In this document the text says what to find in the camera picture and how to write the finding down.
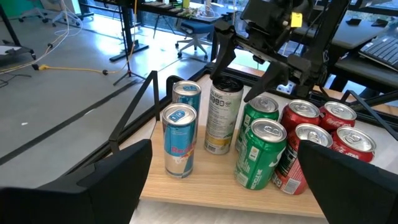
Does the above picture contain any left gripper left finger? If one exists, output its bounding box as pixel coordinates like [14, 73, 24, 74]
[0, 139, 153, 224]

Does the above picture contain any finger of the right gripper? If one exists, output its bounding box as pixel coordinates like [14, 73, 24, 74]
[210, 21, 238, 80]
[243, 60, 290, 103]

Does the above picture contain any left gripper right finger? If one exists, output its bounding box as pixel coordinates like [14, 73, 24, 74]
[297, 139, 398, 224]

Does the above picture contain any green Sprite can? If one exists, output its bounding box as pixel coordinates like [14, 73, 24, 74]
[235, 95, 280, 150]
[234, 118, 287, 190]

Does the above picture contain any red Coca-Cola can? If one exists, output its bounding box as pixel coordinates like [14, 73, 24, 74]
[319, 101, 358, 131]
[331, 126, 377, 163]
[279, 99, 321, 133]
[272, 123, 333, 196]

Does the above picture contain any blue silver Red Bull can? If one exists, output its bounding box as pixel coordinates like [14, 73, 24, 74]
[161, 103, 198, 179]
[172, 80, 202, 113]

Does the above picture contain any white Celsius can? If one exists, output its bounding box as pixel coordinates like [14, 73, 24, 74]
[204, 76, 245, 156]

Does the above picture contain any small yellow tag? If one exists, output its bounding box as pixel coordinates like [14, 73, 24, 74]
[290, 11, 303, 28]

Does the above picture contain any blue office chair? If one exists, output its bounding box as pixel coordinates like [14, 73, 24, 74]
[175, 20, 216, 62]

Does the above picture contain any black cluttered long desk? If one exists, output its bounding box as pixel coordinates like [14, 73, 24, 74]
[93, 0, 240, 25]

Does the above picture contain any grey desk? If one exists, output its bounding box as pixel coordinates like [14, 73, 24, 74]
[294, 15, 398, 50]

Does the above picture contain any black desk foot bar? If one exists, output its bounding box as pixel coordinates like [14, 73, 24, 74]
[108, 0, 150, 62]

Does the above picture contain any black tripod stand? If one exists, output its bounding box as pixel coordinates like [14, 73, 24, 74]
[113, 0, 147, 86]

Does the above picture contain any black keyboard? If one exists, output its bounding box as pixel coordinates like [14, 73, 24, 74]
[358, 34, 398, 72]

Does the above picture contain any white glossy table sheet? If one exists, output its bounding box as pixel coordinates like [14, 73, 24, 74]
[118, 83, 398, 224]

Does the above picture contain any grey office chair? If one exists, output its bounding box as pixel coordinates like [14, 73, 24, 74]
[17, 0, 82, 28]

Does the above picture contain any black stand with casters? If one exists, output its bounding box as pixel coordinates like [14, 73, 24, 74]
[0, 4, 37, 60]

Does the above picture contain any white metal bracket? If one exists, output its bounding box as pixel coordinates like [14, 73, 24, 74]
[275, 80, 297, 95]

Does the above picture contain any black aluminium table frame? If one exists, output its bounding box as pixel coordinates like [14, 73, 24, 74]
[62, 60, 398, 175]

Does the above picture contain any wooden shelf black metal frame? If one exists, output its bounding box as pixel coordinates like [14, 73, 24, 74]
[108, 70, 398, 218]

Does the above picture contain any yellow floor cable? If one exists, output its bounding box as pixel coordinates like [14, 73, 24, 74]
[37, 0, 139, 76]

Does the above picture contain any white floor cable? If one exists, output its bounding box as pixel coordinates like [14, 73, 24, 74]
[0, 0, 84, 75]

